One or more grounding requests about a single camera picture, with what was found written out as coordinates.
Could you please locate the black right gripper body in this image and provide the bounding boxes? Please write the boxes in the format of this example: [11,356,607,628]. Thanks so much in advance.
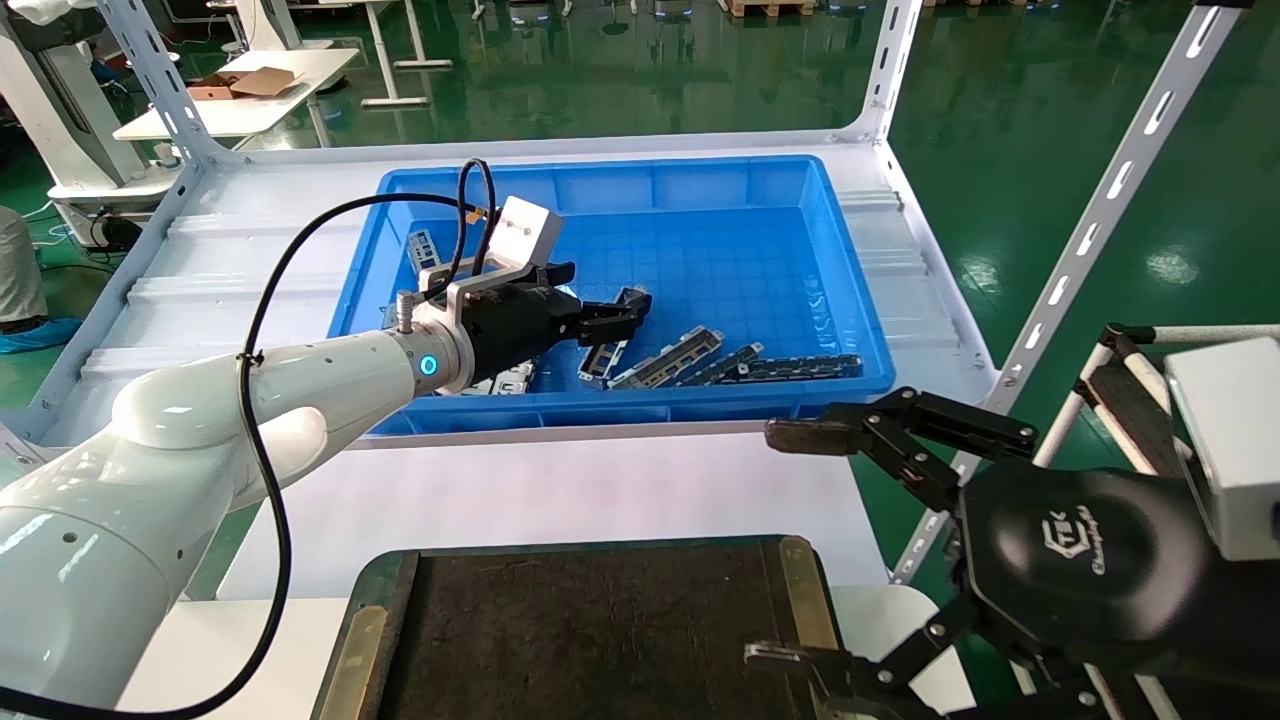
[945,465,1280,691]

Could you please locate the wooden pallet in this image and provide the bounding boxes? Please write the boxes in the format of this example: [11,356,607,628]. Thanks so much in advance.
[724,0,817,20]

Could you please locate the white pipe rack black joints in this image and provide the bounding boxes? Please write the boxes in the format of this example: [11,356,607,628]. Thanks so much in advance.
[1010,322,1280,720]

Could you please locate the open cardboard box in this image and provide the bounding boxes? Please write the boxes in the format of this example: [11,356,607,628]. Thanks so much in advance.
[187,66,307,103]

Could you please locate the grey metal channel part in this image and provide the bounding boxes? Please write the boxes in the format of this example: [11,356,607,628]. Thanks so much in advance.
[607,325,725,392]
[577,286,652,385]

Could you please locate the person in yellow shirt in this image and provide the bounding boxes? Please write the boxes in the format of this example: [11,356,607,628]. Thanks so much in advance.
[0,204,84,357]

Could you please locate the white slotted steel upright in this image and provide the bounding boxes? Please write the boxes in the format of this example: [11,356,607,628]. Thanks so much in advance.
[98,0,219,167]
[854,0,924,142]
[889,0,1253,587]

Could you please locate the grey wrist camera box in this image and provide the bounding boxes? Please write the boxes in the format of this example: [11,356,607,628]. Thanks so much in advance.
[1165,337,1280,561]
[488,195,567,273]

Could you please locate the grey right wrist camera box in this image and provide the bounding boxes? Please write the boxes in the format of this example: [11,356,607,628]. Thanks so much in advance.
[1165,337,1280,561]

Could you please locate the blue plastic bin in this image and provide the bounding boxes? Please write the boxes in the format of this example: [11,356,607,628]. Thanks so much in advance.
[328,155,896,442]

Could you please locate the dark narrow metal part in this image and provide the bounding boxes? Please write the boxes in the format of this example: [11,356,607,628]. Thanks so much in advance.
[680,342,765,388]

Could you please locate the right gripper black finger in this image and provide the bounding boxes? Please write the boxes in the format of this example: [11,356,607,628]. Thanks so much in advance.
[765,386,1041,514]
[743,595,1111,720]

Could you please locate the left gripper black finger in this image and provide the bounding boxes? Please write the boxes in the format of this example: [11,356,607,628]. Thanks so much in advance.
[578,314,642,349]
[582,292,654,327]

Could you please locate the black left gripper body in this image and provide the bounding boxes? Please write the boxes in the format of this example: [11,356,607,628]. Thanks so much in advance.
[464,261,587,382]

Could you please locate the black cable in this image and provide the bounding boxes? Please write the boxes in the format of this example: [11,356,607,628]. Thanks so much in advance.
[0,157,499,720]

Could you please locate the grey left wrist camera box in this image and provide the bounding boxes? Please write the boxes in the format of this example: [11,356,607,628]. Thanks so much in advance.
[488,195,567,273]

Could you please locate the white desk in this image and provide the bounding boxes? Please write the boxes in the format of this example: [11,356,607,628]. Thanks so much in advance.
[113,47,362,142]

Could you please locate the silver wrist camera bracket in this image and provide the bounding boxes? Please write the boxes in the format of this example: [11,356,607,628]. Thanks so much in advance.
[417,254,550,332]

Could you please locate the white machine stand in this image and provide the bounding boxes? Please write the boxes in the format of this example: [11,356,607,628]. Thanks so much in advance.
[0,0,187,247]

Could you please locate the white table leg frame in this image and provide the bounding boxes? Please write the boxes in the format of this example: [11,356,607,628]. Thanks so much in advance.
[340,0,454,110]

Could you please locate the black container with brass edges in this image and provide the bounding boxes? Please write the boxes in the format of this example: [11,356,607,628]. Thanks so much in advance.
[312,535,847,720]

